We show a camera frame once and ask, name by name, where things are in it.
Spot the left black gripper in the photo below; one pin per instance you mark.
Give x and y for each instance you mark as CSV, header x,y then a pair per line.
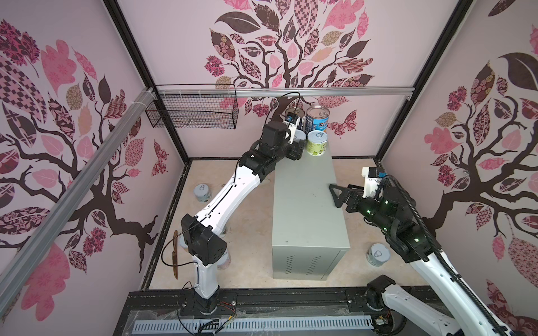
x,y
295,150

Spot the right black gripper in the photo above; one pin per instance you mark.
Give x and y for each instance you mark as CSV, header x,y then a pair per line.
x,y
355,197

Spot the green short can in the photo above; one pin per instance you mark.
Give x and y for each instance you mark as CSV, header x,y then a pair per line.
x,y
316,142

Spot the blue chicken noodle soup can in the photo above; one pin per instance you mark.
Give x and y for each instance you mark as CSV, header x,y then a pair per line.
x,y
316,118

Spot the pink short can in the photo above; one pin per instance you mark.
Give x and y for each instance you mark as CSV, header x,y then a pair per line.
x,y
224,262

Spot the small yellow can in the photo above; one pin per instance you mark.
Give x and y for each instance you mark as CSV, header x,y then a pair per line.
x,y
299,136

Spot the dark navy tall can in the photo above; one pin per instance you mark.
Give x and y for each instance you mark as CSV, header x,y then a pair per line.
x,y
298,111

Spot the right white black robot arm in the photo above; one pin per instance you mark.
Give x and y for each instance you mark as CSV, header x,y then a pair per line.
x,y
393,211

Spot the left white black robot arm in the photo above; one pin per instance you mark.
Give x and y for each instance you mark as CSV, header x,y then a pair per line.
x,y
203,232

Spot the grey metal cabinet counter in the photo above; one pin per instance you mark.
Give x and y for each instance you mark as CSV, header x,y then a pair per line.
x,y
309,231

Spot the teal short can right front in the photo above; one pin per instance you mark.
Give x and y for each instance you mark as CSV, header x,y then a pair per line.
x,y
378,254

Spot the light teal short can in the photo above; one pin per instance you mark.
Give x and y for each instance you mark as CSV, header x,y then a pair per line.
x,y
202,193

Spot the brown wooden knife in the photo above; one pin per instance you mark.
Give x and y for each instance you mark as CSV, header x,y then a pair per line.
x,y
174,254

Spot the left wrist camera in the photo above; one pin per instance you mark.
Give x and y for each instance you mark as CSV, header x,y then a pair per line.
x,y
292,120

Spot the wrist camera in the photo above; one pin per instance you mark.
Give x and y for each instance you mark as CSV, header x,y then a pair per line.
x,y
292,120
372,179

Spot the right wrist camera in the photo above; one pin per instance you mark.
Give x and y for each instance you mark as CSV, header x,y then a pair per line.
x,y
372,179

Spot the black wire basket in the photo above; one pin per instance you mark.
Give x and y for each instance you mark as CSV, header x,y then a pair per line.
x,y
205,106

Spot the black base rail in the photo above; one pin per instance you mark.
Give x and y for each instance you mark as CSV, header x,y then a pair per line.
x,y
277,302

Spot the aluminium rail back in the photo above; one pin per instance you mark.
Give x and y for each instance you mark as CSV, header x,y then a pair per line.
x,y
304,92

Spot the aluminium rail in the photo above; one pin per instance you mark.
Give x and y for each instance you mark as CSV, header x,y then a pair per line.
x,y
31,254
304,92

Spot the white slotted cable duct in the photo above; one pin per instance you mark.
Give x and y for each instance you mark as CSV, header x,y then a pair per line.
x,y
250,326

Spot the aluminium rail left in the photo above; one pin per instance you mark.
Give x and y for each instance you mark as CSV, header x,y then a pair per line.
x,y
31,254

